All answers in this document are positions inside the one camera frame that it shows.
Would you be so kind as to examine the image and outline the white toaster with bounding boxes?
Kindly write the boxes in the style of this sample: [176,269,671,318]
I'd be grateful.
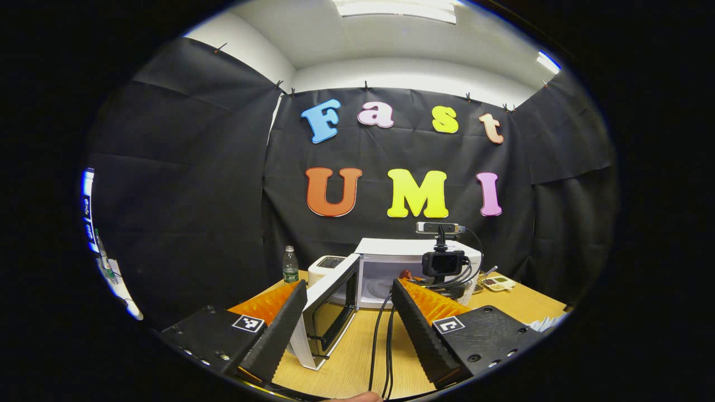
[308,256,347,286]

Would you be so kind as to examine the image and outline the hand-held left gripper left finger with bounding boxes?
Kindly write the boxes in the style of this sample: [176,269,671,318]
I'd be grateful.
[159,279,308,386]

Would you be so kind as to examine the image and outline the small ceiling light panel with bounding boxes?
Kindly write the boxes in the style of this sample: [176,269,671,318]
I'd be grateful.
[536,50,561,75]

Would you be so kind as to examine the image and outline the white microwave oven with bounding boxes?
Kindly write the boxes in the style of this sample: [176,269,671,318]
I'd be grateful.
[288,238,484,371]

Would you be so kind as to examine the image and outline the large ceiling light panel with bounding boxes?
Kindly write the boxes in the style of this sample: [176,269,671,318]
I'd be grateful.
[332,0,457,25]

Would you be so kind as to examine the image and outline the white compartment seasoning tray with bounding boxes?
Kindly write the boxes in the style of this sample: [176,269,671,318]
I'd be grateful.
[484,275,516,293]

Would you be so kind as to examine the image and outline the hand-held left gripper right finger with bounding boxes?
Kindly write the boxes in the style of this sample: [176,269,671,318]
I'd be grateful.
[391,278,551,387]

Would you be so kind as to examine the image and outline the blue and white board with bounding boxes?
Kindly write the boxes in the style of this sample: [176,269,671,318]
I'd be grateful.
[82,169,98,253]

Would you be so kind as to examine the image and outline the white side table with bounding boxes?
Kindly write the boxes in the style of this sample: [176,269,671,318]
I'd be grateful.
[101,258,144,322]

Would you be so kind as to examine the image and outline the green bottle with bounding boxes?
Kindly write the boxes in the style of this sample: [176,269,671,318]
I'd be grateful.
[95,228,115,283]

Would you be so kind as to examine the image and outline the black backdrop cloth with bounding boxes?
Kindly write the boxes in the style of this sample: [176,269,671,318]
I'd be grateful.
[84,36,621,330]

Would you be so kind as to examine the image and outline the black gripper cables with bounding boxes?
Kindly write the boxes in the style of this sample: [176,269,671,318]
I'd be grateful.
[368,228,485,400]

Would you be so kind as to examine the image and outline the clear plastic water bottle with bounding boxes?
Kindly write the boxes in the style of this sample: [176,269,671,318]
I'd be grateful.
[282,246,299,284]

